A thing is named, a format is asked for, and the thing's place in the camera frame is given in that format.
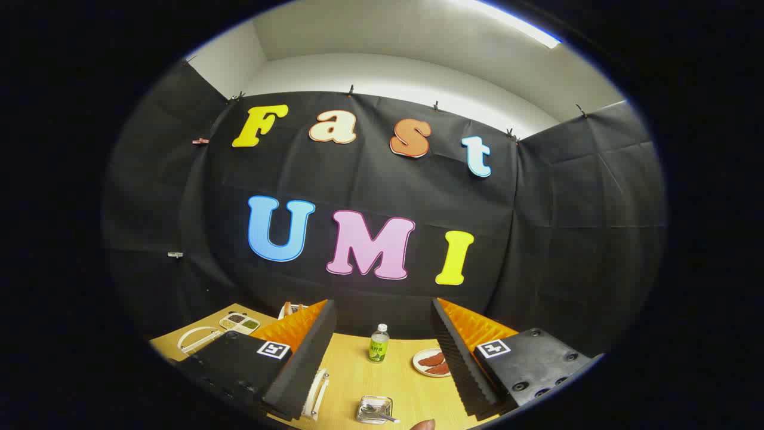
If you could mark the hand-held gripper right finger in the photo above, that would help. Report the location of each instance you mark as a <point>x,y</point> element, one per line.
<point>462,364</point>

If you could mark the green label drink bottle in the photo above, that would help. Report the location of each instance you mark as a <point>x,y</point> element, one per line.
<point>378,346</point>

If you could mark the white compartment snack tray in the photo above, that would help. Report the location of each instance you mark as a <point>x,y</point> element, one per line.
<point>239,323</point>

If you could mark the red meat slice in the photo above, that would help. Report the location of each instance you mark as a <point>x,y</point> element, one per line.
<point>431,359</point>
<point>439,369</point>

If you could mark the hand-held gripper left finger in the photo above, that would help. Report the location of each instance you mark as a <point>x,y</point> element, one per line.
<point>310,358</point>

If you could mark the white toaster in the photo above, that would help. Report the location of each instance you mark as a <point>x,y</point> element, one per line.
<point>297,309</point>

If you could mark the small white food plate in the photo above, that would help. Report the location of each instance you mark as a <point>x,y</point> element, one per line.
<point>422,367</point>

